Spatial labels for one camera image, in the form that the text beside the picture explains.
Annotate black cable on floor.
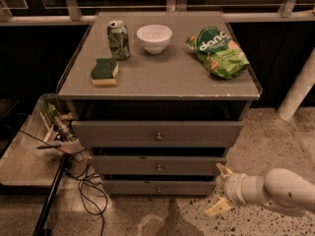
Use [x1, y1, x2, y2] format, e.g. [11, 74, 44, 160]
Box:
[64, 147, 109, 236]

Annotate white ceramic bowl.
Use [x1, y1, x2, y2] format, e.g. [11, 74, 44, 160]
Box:
[137, 25, 172, 54]

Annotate white diagonal pole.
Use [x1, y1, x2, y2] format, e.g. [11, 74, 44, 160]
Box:
[277, 48, 315, 120]

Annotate grey drawer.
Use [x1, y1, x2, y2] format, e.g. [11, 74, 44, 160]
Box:
[72, 121, 243, 148]
[102, 180, 216, 196]
[91, 155, 226, 175]

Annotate clear plastic bin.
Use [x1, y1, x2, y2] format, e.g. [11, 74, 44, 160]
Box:
[22, 93, 83, 154]

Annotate clutter items in bin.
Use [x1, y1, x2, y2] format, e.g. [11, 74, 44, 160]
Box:
[39, 103, 77, 142]

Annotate green soda can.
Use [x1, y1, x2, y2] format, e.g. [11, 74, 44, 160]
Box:
[107, 20, 130, 60]

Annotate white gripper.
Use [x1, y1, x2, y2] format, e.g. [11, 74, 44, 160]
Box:
[205, 163, 246, 217]

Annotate green yellow sponge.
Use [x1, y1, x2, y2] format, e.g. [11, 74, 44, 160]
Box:
[91, 58, 119, 87]

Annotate grey bottom drawer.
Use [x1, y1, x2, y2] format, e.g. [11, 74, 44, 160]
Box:
[102, 180, 216, 196]

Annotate grey top drawer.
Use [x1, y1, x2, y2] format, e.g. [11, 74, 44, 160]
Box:
[72, 121, 243, 148]

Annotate green chip bag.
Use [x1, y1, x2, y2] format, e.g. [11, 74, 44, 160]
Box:
[186, 27, 250, 80]

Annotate black metal stand leg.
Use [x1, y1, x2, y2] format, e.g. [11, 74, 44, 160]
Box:
[32, 154, 69, 236]

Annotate grey drawer cabinet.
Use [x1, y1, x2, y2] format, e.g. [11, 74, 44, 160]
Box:
[57, 12, 261, 184]

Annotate grey middle drawer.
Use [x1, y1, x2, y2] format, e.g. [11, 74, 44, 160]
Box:
[91, 155, 226, 175]

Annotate metal window railing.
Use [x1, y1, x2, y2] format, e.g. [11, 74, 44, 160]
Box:
[0, 0, 315, 26]

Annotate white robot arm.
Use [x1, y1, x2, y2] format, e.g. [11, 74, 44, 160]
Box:
[205, 163, 315, 217]

